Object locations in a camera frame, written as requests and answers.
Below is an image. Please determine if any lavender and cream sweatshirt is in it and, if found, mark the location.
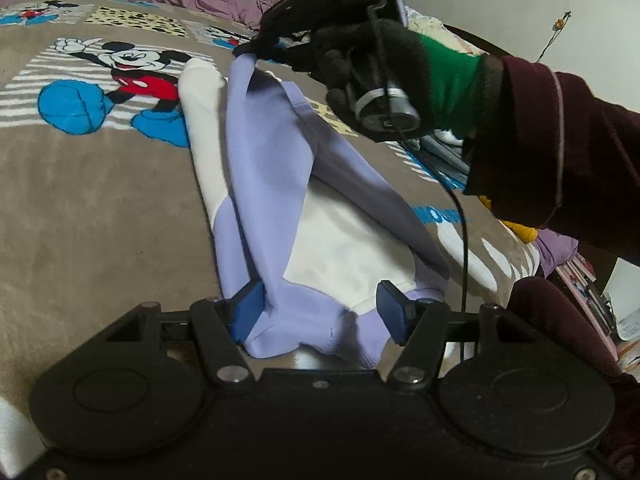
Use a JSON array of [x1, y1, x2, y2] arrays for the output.
[[178, 54, 449, 368]]

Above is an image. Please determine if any maroon sleeve forearm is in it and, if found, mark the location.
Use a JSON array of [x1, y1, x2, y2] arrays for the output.
[[464, 56, 639, 263]]

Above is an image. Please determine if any black and green gloved hand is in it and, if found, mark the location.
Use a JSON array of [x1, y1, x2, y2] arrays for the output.
[[290, 20, 514, 142]]

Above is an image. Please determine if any Mickey Mouse brown carpet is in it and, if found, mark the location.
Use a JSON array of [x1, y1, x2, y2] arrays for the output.
[[0, 0, 544, 480]]

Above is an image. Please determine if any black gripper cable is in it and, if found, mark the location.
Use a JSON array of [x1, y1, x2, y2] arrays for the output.
[[366, 4, 471, 361]]

